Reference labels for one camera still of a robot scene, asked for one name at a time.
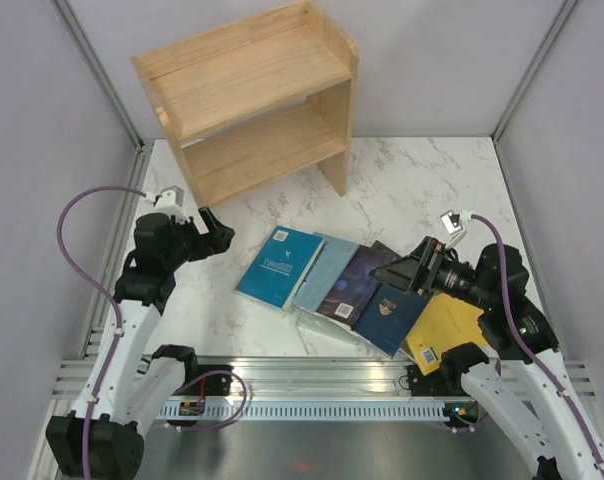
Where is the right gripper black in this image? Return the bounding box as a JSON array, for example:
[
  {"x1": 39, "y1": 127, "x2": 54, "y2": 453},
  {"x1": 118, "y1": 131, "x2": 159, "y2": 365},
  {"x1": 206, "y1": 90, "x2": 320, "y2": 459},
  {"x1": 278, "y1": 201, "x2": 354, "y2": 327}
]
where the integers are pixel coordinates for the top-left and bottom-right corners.
[{"x1": 369, "y1": 233, "x2": 494, "y2": 309}]

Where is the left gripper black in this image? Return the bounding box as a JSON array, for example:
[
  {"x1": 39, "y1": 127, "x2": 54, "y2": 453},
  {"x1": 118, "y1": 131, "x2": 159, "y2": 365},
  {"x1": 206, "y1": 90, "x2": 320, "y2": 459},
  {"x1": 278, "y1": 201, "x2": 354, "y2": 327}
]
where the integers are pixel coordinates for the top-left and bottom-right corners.
[{"x1": 163, "y1": 206, "x2": 234, "y2": 270}]

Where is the navy blue crest book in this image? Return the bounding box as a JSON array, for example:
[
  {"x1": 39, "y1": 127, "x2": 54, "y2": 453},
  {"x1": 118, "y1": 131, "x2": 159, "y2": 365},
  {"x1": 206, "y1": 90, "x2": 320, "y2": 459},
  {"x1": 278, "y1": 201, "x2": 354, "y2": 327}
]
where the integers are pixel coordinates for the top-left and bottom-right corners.
[{"x1": 354, "y1": 284, "x2": 430, "y2": 358}]

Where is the dark purple galaxy book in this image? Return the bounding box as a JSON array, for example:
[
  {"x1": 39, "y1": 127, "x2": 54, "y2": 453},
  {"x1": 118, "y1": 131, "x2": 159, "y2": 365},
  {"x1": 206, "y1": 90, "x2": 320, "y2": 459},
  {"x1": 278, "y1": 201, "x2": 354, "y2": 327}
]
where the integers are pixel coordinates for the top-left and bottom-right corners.
[{"x1": 315, "y1": 245, "x2": 399, "y2": 330}]

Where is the bright blue book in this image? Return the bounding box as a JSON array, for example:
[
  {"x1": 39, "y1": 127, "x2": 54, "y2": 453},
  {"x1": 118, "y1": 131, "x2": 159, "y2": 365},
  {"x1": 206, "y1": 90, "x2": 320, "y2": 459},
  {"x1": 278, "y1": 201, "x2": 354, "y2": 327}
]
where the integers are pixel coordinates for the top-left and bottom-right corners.
[{"x1": 235, "y1": 225, "x2": 325, "y2": 310}]

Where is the light blue book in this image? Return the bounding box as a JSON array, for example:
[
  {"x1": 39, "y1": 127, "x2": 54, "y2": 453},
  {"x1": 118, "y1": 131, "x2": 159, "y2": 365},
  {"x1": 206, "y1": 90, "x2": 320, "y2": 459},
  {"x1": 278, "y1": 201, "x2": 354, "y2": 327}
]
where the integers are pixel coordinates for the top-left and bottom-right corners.
[{"x1": 293, "y1": 232, "x2": 359, "y2": 312}]

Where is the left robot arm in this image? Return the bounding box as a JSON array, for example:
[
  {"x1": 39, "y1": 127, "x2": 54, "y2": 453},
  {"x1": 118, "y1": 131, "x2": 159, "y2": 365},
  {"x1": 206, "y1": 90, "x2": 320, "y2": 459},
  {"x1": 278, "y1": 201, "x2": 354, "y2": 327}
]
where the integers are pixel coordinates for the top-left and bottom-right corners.
[{"x1": 45, "y1": 207, "x2": 234, "y2": 479}]

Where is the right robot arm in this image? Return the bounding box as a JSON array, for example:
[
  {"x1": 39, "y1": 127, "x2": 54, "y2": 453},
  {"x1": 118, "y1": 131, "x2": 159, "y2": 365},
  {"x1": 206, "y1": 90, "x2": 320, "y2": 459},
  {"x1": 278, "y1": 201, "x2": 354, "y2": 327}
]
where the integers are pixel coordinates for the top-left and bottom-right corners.
[{"x1": 370, "y1": 237, "x2": 604, "y2": 479}]

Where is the yellow book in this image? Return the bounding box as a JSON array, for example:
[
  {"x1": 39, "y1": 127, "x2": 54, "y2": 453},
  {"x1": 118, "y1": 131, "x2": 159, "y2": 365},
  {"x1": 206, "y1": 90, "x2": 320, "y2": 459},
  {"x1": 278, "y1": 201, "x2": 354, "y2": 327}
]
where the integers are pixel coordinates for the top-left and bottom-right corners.
[{"x1": 406, "y1": 293, "x2": 493, "y2": 376}]

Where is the pale green thin file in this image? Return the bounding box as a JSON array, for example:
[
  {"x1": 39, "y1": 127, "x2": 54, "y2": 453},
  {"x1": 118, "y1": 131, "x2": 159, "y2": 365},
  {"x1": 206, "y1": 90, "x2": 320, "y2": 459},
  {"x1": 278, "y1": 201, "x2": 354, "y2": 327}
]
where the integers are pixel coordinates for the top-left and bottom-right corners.
[{"x1": 299, "y1": 308, "x2": 359, "y2": 345}]

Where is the wooden two-tier shelf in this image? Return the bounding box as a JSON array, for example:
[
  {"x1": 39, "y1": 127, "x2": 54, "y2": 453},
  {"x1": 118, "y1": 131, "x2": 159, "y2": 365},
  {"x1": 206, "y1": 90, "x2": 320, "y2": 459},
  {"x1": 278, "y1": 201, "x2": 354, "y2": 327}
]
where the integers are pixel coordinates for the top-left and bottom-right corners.
[{"x1": 132, "y1": 1, "x2": 359, "y2": 206}]

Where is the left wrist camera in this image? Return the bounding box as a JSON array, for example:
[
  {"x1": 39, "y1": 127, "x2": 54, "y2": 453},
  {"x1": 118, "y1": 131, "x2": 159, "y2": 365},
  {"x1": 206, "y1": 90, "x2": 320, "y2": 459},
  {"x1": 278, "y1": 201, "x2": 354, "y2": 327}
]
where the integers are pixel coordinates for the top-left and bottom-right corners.
[{"x1": 142, "y1": 186, "x2": 184, "y2": 215}]

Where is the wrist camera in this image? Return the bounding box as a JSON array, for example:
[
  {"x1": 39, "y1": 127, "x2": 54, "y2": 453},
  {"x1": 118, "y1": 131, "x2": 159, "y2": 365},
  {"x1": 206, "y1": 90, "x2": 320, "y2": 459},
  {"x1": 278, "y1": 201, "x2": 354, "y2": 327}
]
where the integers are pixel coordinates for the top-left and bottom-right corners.
[
  {"x1": 142, "y1": 186, "x2": 184, "y2": 215},
  {"x1": 440, "y1": 210, "x2": 466, "y2": 249}
]

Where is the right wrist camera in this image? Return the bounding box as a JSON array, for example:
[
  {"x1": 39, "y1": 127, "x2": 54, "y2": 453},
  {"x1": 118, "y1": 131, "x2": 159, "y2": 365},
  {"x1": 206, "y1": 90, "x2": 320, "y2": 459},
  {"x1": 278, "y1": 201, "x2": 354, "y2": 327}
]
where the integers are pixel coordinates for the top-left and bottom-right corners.
[{"x1": 440, "y1": 210, "x2": 466, "y2": 249}]

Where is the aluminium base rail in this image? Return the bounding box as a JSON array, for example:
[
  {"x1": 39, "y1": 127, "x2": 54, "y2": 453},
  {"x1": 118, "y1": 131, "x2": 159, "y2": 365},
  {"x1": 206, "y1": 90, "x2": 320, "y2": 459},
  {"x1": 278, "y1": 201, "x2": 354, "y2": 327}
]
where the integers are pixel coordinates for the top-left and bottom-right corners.
[{"x1": 52, "y1": 355, "x2": 595, "y2": 401}]

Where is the white slotted cable duct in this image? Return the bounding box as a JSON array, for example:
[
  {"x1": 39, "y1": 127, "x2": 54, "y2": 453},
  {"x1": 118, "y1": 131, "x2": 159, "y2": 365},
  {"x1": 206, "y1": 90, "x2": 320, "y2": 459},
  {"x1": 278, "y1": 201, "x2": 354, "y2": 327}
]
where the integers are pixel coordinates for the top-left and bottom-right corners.
[{"x1": 157, "y1": 399, "x2": 449, "y2": 422}]

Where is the left aluminium frame post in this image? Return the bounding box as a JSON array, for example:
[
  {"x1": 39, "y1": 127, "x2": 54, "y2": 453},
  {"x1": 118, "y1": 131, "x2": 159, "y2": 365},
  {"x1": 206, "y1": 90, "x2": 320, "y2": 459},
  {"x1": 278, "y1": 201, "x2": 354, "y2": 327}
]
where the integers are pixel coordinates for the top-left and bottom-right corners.
[{"x1": 49, "y1": 0, "x2": 145, "y2": 152}]

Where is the aluminium frame post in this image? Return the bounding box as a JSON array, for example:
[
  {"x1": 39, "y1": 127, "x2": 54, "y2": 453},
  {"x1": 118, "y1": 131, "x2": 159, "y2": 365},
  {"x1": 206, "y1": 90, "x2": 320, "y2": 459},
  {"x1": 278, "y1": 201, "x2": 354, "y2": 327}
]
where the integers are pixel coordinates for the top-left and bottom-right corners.
[
  {"x1": 49, "y1": 0, "x2": 145, "y2": 152},
  {"x1": 491, "y1": 0, "x2": 581, "y2": 144}
]

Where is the right aluminium frame post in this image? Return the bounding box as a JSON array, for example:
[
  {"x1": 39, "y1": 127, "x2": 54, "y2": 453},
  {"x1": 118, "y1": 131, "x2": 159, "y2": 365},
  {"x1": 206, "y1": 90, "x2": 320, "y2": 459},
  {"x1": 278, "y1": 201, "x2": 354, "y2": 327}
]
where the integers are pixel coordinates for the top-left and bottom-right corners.
[{"x1": 491, "y1": 0, "x2": 581, "y2": 144}]

